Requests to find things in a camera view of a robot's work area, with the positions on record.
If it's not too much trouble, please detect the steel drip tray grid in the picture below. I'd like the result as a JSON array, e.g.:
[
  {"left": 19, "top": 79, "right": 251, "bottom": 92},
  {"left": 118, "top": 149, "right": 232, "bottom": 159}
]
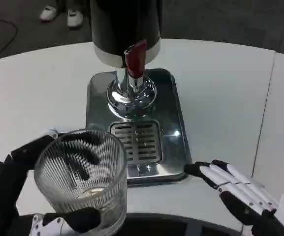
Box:
[{"left": 109, "top": 121, "right": 163, "bottom": 164}]

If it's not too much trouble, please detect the clear ribbed glass cup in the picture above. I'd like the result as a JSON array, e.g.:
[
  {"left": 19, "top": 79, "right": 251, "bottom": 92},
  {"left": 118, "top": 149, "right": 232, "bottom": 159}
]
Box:
[{"left": 33, "top": 129, "right": 128, "bottom": 231}]

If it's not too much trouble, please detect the red tap lever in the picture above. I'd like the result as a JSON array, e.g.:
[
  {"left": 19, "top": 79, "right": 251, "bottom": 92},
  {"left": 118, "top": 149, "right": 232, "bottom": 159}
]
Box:
[{"left": 124, "top": 40, "right": 148, "bottom": 79}]

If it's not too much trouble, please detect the steel drip tray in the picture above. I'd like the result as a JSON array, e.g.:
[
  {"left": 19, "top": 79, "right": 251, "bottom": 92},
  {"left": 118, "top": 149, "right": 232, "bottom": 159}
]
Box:
[{"left": 85, "top": 68, "right": 191, "bottom": 188}]

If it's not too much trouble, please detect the black floor cable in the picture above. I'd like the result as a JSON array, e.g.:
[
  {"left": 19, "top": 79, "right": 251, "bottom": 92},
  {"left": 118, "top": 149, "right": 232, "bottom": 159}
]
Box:
[{"left": 0, "top": 19, "right": 19, "bottom": 60}]

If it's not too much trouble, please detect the black drink dispenser chrome base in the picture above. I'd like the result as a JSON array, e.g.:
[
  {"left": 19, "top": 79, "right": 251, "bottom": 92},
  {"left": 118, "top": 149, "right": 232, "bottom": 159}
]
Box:
[{"left": 89, "top": 0, "right": 162, "bottom": 121}]

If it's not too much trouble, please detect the person's white shoe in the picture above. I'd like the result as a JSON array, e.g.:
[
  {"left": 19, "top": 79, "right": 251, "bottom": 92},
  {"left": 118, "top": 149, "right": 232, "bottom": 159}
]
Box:
[
  {"left": 66, "top": 9, "right": 84, "bottom": 28},
  {"left": 39, "top": 6, "right": 59, "bottom": 22}
]

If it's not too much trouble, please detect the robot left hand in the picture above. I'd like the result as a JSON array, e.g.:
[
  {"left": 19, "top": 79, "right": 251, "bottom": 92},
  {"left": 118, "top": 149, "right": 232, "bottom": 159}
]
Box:
[{"left": 0, "top": 127, "right": 104, "bottom": 236}]

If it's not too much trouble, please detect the black robot torso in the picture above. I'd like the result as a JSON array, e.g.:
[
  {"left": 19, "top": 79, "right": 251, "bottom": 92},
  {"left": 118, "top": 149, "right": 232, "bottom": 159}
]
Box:
[{"left": 125, "top": 212, "right": 246, "bottom": 236}]

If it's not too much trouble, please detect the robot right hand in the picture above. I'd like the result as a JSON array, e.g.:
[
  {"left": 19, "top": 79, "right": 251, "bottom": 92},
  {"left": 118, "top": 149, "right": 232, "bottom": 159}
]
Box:
[{"left": 183, "top": 159, "right": 284, "bottom": 236}]

